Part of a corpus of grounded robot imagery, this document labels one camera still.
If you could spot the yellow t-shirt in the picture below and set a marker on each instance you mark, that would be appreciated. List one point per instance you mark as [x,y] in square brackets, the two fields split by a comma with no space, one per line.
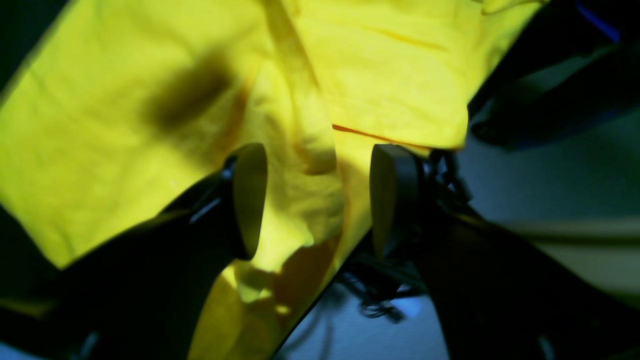
[126,103]

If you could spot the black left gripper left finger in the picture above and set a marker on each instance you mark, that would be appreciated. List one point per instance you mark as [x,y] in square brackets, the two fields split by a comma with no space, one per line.
[139,295]

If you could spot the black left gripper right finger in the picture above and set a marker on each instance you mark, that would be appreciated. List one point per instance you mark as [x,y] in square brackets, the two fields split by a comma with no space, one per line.
[497,297]

